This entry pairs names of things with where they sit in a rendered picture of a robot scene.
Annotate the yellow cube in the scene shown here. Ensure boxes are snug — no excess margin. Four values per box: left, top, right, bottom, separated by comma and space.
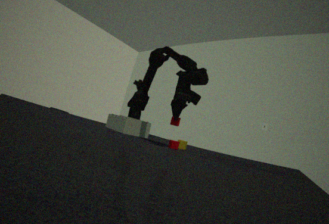
178, 140, 187, 150

